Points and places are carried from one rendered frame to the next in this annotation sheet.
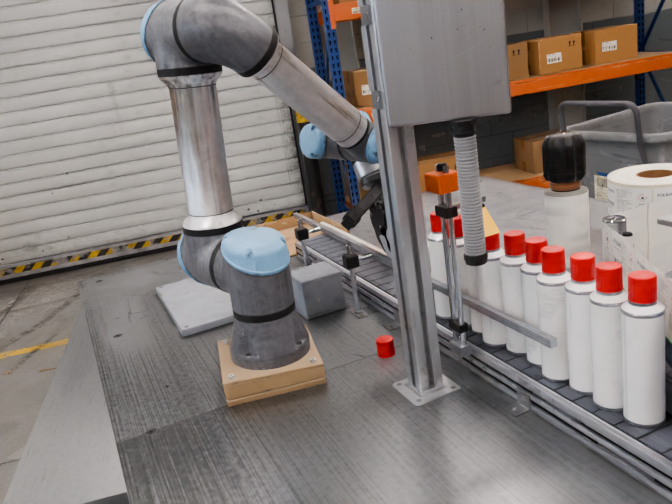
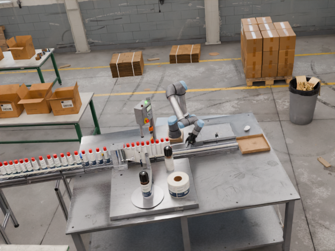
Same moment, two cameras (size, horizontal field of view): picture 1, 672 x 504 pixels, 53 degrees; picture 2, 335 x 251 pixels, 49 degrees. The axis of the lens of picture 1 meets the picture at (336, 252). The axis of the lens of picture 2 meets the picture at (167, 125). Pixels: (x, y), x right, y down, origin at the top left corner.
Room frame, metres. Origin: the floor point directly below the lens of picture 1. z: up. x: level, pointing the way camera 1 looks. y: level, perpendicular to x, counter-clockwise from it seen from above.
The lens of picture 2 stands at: (2.29, -3.15, 3.30)
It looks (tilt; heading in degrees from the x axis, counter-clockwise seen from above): 33 degrees down; 110
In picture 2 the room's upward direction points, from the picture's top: 8 degrees counter-clockwise
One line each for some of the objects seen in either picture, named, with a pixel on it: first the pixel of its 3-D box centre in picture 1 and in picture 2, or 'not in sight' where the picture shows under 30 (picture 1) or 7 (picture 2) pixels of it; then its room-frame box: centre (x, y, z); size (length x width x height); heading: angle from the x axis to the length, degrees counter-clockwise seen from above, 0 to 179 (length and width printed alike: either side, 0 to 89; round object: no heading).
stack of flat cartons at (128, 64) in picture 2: not in sight; (127, 64); (-0.82, 3.51, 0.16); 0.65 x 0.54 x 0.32; 14
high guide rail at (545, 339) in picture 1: (382, 257); (186, 143); (1.38, -0.10, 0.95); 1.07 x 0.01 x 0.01; 21
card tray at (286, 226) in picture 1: (293, 234); (252, 143); (2.05, 0.12, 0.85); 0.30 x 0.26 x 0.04; 21
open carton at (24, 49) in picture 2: not in sight; (21, 48); (-2.43, 2.43, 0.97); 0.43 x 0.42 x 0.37; 96
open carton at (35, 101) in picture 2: not in sight; (38, 97); (-0.94, 0.68, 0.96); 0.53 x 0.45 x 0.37; 101
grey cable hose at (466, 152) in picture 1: (470, 193); (141, 128); (0.93, -0.20, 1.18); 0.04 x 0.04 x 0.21
